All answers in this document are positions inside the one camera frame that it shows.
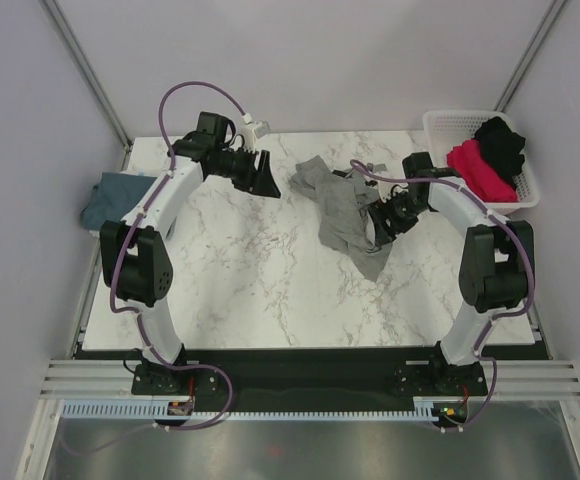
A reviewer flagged white slotted cable duct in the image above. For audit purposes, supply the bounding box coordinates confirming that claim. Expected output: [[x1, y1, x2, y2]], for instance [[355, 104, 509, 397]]
[[61, 397, 458, 422]]

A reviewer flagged folded blue t shirt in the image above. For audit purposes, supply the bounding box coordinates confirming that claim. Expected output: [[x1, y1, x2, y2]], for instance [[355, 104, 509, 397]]
[[80, 172, 162, 238]]

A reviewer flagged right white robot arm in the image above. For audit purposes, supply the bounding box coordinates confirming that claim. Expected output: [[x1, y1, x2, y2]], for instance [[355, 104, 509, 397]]
[[368, 152, 535, 394]]

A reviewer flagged corner aluminium post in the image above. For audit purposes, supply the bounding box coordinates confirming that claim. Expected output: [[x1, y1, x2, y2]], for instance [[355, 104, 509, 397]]
[[494, 0, 571, 112], [39, 0, 130, 145]]

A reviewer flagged grey t shirt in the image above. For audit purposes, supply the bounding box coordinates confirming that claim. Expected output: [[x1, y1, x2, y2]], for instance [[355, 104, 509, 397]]
[[289, 156, 391, 282]]

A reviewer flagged aluminium frame rail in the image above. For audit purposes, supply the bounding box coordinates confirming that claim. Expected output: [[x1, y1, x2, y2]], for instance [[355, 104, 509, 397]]
[[41, 360, 580, 401]]

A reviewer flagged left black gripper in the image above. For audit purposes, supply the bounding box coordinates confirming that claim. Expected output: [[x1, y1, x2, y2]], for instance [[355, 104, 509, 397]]
[[210, 147, 280, 200]]

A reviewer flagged right corner aluminium post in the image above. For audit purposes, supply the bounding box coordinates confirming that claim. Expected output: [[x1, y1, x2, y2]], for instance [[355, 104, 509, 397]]
[[494, 0, 571, 112]]

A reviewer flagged black t shirt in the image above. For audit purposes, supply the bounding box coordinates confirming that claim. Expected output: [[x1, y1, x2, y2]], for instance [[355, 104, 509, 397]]
[[473, 116, 526, 187]]

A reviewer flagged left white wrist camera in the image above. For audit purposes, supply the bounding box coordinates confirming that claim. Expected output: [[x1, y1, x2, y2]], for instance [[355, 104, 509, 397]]
[[238, 113, 271, 151]]

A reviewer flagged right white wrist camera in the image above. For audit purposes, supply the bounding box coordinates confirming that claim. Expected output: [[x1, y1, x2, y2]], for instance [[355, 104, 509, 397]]
[[366, 179, 398, 203]]

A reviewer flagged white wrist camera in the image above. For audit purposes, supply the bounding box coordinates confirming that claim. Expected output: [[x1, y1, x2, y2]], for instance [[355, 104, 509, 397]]
[[366, 179, 398, 203], [238, 113, 271, 151]]

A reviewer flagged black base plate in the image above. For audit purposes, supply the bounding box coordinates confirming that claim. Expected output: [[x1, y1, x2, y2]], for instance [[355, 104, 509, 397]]
[[76, 342, 549, 411]]

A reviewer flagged left corner aluminium post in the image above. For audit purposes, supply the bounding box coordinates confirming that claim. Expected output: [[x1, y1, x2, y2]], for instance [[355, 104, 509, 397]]
[[39, 0, 130, 145]]

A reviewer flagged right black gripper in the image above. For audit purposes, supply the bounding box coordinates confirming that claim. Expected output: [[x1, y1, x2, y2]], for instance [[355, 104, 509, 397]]
[[367, 190, 431, 248]]

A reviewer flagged red t shirt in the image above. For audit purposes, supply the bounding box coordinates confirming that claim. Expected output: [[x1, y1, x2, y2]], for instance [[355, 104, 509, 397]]
[[446, 140, 518, 203]]

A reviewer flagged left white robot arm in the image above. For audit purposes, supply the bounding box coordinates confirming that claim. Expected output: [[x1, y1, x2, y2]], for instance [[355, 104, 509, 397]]
[[99, 112, 281, 396]]

